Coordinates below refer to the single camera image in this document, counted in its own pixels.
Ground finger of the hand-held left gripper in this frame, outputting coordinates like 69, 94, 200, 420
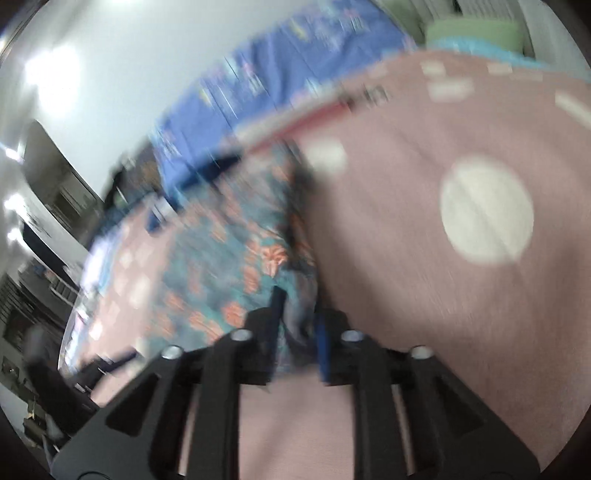
76, 350, 139, 386

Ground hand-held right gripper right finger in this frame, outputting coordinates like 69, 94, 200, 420
314, 307, 541, 480

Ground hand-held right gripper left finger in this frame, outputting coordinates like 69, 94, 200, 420
50, 285, 284, 480

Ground teal floral shorts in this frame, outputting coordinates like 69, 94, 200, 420
152, 148, 325, 374

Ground pink dotted bedsheet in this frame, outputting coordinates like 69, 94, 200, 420
58, 48, 591, 480

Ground folded pink cloth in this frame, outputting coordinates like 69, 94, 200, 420
231, 99, 354, 153

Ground arched doorway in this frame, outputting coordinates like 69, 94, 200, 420
21, 119, 106, 224

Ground blue printed blanket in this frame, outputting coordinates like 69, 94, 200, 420
154, 0, 419, 185

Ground teal cloth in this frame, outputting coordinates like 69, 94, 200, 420
431, 39, 539, 63

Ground green pillow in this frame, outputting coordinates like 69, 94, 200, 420
425, 17, 523, 51

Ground white curtain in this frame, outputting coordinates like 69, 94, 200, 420
383, 0, 555, 47

